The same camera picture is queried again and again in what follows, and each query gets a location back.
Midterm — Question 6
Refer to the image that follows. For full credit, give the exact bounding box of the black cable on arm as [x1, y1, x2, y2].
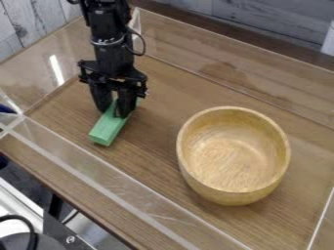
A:
[123, 28, 147, 57]

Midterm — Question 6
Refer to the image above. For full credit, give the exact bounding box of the wooden brown bowl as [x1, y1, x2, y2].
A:
[176, 106, 292, 206]

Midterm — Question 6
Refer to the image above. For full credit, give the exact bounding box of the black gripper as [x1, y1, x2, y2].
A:
[78, 37, 147, 119]

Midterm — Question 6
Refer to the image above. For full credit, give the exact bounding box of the blue object at left edge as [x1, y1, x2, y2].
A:
[0, 104, 16, 114]

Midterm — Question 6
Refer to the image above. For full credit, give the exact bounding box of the black table leg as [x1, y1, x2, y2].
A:
[48, 194, 64, 220]

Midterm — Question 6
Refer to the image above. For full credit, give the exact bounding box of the black metal bracket with screw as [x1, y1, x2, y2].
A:
[38, 213, 96, 250]

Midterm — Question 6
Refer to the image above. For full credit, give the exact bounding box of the green rectangular block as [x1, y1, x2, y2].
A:
[88, 101, 128, 146]

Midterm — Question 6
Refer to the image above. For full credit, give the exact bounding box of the black cable lower left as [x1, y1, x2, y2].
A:
[0, 214, 38, 250]

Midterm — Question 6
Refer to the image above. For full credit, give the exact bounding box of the clear acrylic enclosure wall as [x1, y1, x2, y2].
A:
[0, 9, 334, 250]

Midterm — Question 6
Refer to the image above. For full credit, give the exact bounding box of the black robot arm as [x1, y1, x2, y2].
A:
[66, 0, 147, 118]

